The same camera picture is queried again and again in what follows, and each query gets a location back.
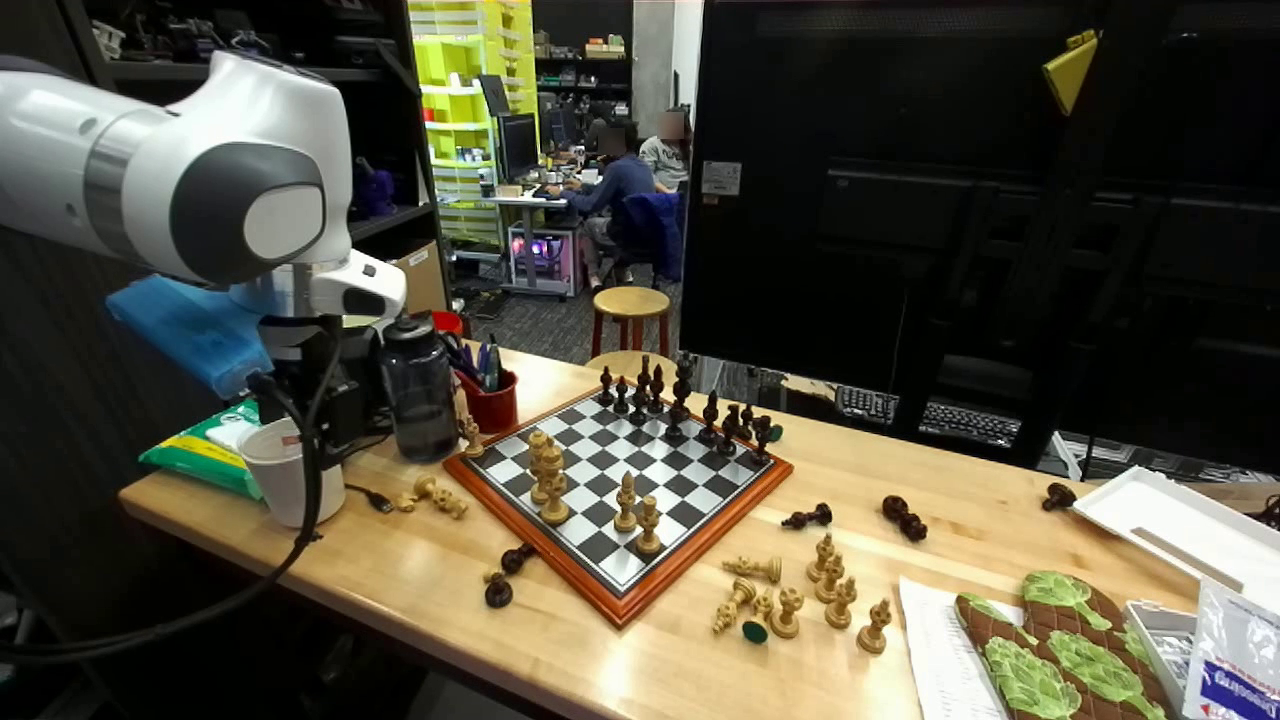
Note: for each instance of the dark chess piece far right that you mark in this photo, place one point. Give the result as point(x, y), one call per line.
point(1059, 496)

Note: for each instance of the light pieces lying left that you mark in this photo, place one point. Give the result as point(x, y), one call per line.
point(428, 492)

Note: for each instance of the person in blue shirt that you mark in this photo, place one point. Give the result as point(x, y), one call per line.
point(627, 219)

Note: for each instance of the light chess piece board front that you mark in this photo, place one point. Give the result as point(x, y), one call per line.
point(636, 516)

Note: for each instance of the light chess pieces cluster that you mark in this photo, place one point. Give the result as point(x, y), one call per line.
point(760, 600)

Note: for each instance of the person in grey shirt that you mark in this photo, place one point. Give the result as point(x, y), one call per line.
point(670, 150)

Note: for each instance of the white plastic bag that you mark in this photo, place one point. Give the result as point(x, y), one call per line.
point(1234, 670)

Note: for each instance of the wooden framed chess board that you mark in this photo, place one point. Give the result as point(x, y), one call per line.
point(696, 502)

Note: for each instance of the wooden round stool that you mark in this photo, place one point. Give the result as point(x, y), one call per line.
point(632, 311)

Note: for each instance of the dark piece lying front left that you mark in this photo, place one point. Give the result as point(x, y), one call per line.
point(513, 557)

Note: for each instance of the green wipes package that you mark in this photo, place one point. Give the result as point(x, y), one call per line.
point(209, 451)

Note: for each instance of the light chess piece on board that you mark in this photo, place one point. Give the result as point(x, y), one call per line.
point(545, 460)

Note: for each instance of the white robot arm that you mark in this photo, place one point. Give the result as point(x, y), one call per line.
point(237, 186)

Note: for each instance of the dark pawn front left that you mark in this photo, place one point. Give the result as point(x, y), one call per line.
point(498, 588)

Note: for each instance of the yellow triangular tag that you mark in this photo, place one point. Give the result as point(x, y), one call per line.
point(1068, 68)

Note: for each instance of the dark glass jar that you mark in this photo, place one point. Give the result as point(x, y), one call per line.
point(417, 384)

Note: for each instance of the green brown decorated board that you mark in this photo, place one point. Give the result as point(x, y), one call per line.
point(1068, 652)

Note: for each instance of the light chess piece right end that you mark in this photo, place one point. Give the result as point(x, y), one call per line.
point(871, 638)

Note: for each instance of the white tray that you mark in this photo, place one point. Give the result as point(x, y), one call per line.
point(1189, 528)

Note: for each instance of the dark brown chess piece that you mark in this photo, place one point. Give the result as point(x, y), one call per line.
point(805, 516)

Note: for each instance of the red pen cup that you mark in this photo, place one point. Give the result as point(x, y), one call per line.
point(495, 410)

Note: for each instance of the white cloth mat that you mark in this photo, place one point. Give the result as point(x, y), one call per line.
point(946, 670)

